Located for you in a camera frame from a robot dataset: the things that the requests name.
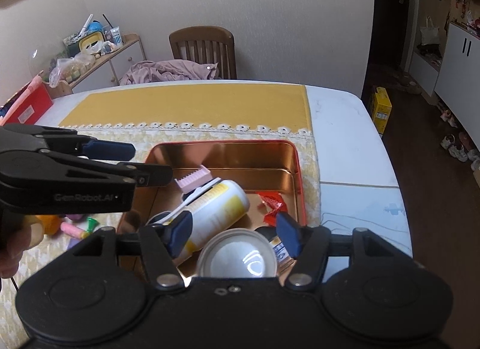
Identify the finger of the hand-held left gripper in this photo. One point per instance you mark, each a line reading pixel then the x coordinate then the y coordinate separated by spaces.
pixel 153 176
pixel 112 150

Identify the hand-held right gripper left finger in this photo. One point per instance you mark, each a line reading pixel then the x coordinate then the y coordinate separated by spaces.
pixel 178 234

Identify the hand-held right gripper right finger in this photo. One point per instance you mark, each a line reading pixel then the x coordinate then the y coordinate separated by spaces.
pixel 289 234

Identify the black clip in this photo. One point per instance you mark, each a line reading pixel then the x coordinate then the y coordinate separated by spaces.
pixel 267 232

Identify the purple toy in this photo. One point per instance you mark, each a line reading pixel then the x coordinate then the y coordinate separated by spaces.
pixel 74 217

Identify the orange fruit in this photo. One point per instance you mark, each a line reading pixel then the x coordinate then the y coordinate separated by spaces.
pixel 50 225

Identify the red paper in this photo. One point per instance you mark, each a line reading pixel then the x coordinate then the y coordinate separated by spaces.
pixel 273 202

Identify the pink tube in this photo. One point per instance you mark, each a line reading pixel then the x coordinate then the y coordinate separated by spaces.
pixel 75 231

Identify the pink comb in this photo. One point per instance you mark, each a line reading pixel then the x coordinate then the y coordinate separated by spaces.
pixel 193 180

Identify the green pushpin toy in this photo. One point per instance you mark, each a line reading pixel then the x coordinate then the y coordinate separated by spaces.
pixel 92 223

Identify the white plastic tool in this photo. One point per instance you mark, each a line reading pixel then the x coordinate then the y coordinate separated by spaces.
pixel 198 193

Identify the white yellow bottle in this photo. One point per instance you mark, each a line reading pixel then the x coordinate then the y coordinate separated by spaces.
pixel 221 206

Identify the round can metal lid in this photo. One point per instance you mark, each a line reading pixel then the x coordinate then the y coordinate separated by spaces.
pixel 236 255

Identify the red tin box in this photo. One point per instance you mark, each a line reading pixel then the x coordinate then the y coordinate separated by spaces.
pixel 243 157

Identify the person's left hand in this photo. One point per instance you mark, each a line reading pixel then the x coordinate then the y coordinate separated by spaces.
pixel 33 232

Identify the yellow patterned table cloth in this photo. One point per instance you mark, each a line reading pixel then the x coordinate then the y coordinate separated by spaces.
pixel 307 161

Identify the mustard yellow table cloth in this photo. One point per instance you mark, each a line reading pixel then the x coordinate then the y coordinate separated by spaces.
pixel 195 105

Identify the red cardboard box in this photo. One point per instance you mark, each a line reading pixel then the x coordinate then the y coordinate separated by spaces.
pixel 33 107

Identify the white side cabinet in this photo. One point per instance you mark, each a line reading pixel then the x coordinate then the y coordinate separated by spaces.
pixel 123 60

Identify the clear plastic bag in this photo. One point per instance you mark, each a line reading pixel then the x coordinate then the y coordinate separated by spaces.
pixel 69 69

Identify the mauve crumpled cloth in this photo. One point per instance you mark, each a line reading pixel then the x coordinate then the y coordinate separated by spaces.
pixel 165 71

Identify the yellow storage case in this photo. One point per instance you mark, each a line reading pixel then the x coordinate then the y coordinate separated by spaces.
pixel 92 43

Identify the blue white carton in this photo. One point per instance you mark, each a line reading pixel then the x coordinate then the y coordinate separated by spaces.
pixel 116 35

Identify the clear plastic dome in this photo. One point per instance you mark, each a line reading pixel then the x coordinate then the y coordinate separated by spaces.
pixel 41 60

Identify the blue round container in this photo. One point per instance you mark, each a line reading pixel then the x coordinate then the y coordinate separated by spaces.
pixel 93 27

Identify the white tube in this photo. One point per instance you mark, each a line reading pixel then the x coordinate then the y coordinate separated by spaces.
pixel 85 24

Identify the wooden chair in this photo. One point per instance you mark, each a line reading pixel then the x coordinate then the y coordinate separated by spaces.
pixel 202 39

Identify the yellow cardboard box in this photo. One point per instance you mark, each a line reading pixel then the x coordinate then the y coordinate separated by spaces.
pixel 380 109

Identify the row of shoes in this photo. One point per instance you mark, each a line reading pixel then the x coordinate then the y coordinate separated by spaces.
pixel 457 150

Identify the white bench cabinet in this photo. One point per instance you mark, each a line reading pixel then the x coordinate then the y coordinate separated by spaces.
pixel 423 71

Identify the dark door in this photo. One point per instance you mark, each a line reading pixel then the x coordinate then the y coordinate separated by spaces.
pixel 390 26

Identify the white lower cabinet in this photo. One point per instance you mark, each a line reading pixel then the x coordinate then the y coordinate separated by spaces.
pixel 457 71

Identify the white tote bag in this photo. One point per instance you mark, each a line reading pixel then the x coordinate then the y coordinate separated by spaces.
pixel 429 34

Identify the red toy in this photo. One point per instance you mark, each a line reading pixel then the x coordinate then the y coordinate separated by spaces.
pixel 475 22

